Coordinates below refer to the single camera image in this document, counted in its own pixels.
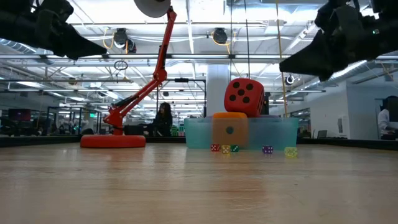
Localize black metal table frame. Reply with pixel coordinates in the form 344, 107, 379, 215
0, 134, 398, 151

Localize black monitor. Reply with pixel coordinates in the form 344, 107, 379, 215
388, 96, 398, 124

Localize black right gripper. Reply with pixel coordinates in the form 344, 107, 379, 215
279, 0, 380, 82

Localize person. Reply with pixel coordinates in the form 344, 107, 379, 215
377, 95, 398, 141
152, 101, 174, 138

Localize teal translucent plastic bin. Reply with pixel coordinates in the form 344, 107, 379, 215
183, 116, 300, 150

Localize yellow cable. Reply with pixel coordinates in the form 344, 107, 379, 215
275, 0, 289, 118

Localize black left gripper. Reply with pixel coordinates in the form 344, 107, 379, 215
0, 0, 108, 60

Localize dark background monitor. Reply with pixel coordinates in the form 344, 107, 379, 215
8, 108, 32, 122

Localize green stacked crates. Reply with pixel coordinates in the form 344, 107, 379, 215
170, 124, 185, 137

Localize red desk lamp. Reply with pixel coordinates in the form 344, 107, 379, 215
80, 0, 178, 149

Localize orange foam die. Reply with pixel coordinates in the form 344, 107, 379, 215
211, 112, 249, 147

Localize black flat device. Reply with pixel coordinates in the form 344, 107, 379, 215
123, 124, 154, 136

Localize small lime translucent die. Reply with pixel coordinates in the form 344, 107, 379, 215
284, 146, 299, 158

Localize black hanging cable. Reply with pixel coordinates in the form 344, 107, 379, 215
245, 0, 251, 78

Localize black computer case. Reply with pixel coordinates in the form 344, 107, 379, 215
263, 92, 271, 116

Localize red foam die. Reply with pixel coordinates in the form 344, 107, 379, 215
223, 78, 266, 118

